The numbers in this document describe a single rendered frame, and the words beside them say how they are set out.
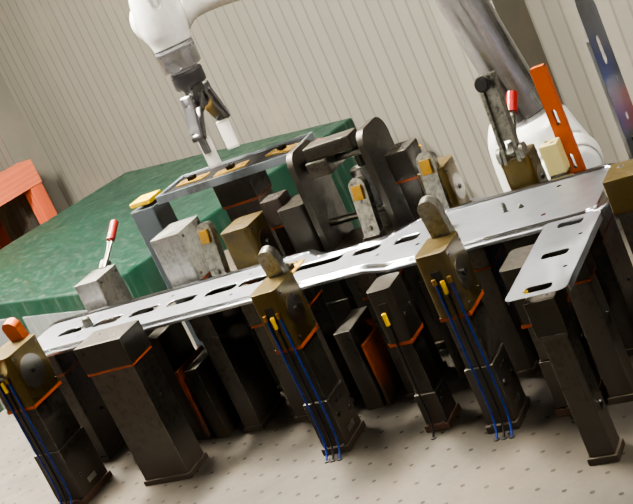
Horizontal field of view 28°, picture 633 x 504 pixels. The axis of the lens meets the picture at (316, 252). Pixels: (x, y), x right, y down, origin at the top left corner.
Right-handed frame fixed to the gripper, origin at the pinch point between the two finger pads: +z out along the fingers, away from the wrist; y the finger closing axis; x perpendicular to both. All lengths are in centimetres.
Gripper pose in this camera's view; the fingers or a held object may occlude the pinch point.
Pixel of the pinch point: (223, 152)
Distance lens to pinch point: 282.0
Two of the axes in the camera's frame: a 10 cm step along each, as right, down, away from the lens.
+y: -2.3, 3.8, -9.0
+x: 8.9, -3.0, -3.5
